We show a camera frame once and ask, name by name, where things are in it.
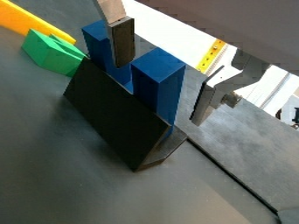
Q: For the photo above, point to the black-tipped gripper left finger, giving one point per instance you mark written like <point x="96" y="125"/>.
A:
<point x="120" y="30"/>

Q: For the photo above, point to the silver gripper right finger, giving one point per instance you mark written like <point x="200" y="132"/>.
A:
<point x="220" y="94"/>

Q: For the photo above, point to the blue U-shaped block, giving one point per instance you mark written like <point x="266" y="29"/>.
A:
<point x="152" y="77"/>

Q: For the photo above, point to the green zigzag block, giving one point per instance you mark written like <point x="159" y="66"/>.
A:
<point x="52" y="53"/>

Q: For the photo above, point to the yellow long block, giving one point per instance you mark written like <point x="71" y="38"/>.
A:
<point x="19" y="20"/>

